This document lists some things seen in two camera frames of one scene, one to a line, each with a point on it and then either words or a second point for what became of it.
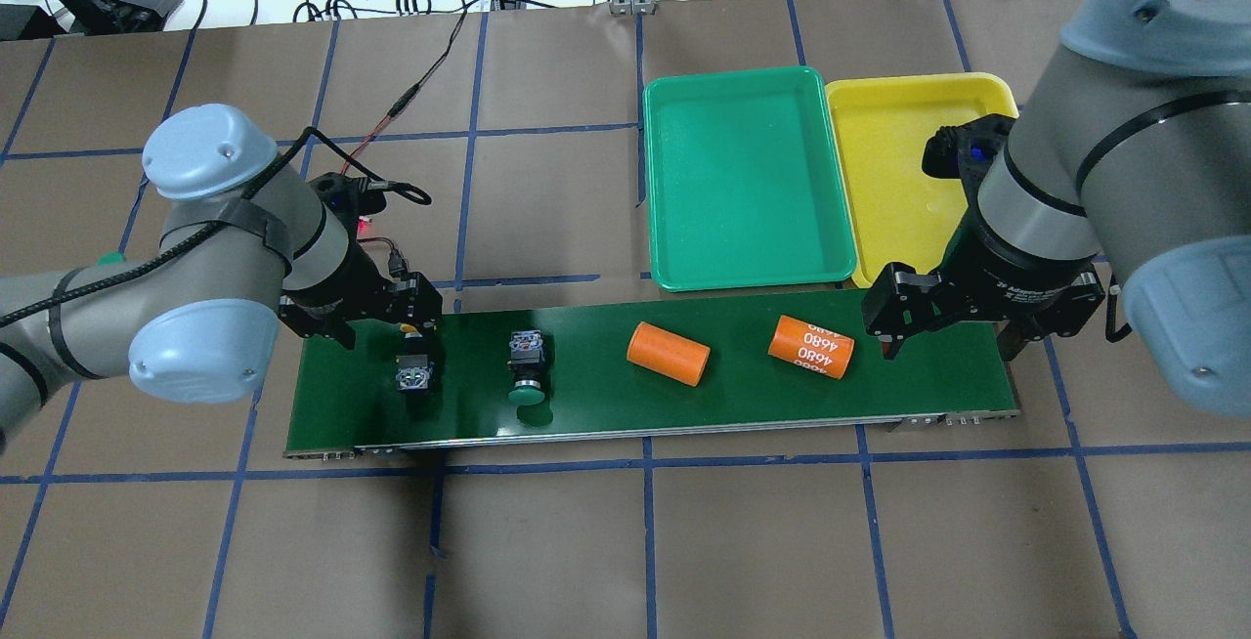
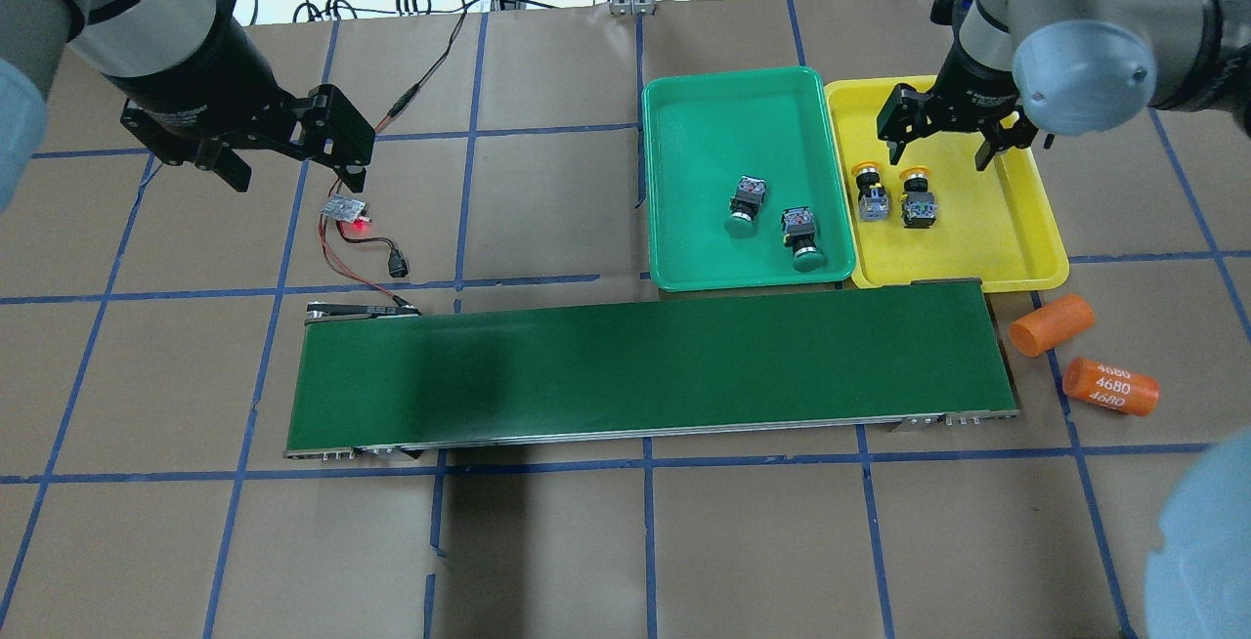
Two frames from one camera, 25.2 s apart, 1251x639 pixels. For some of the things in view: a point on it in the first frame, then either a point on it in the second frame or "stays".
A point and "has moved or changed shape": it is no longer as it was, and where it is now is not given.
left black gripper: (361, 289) -> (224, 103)
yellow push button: (413, 372) -> (873, 205)
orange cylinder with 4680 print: (812, 347) -> (1097, 381)
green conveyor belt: (509, 373) stays
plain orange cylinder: (668, 354) has moved or changed shape
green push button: (526, 362) -> (749, 196)
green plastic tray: (746, 189) stays
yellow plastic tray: (898, 213) stays
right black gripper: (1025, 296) -> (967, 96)
